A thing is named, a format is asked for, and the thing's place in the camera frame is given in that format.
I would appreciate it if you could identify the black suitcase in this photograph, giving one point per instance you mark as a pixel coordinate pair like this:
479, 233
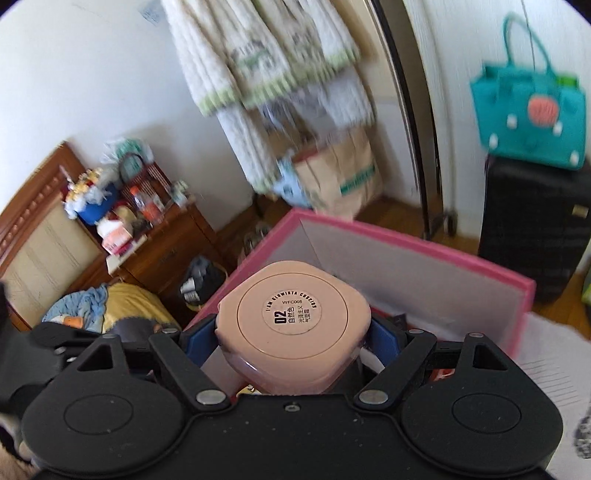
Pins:
531, 230

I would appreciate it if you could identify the white fluffy pajama jacket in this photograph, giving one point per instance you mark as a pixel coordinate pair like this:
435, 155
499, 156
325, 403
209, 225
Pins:
207, 55

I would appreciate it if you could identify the teal felt handbag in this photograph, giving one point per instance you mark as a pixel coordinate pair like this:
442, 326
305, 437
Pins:
508, 115

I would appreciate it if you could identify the wooden nightstand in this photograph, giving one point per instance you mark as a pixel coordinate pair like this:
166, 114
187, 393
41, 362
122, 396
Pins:
171, 249

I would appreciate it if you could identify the pink cardboard shoe box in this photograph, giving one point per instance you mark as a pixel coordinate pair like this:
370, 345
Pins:
415, 258

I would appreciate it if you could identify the red box with white print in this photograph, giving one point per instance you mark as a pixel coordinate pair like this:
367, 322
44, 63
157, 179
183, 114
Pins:
441, 374

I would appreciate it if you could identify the dark round mirror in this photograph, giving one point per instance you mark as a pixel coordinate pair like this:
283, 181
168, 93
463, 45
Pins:
131, 170

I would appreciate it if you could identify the clear bottle orange label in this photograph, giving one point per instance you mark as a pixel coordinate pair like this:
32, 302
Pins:
147, 207

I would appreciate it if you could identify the peach cosmetic compact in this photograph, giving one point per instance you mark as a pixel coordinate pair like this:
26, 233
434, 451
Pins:
291, 323

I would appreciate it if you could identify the yellow blanket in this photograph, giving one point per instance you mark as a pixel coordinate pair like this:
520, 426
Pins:
134, 300

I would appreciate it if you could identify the black bag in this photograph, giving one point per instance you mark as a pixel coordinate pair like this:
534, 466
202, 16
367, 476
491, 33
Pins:
207, 277

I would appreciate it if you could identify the wooden bed headboard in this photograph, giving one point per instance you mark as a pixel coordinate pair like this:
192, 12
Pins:
41, 258

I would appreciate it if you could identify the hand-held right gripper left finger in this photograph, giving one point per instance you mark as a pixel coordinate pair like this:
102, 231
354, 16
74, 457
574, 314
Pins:
198, 339

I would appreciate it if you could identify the red white tissue box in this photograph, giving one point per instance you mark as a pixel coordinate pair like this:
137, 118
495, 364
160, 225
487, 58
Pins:
115, 237

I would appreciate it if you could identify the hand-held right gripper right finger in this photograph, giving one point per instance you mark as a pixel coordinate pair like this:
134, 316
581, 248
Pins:
385, 339

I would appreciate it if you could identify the grey sneaker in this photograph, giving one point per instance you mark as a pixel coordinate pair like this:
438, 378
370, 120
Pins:
254, 240

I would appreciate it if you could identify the white green plastic bag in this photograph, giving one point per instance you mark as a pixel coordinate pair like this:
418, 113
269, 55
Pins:
291, 189

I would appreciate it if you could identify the brown paper bag green print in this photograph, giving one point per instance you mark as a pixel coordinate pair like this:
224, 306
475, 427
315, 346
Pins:
341, 170

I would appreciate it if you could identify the crumpled white plastic bag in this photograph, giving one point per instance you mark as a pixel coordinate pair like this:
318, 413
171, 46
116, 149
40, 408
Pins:
124, 147

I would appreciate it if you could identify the blue cloth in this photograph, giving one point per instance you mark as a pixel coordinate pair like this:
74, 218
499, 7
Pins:
78, 304

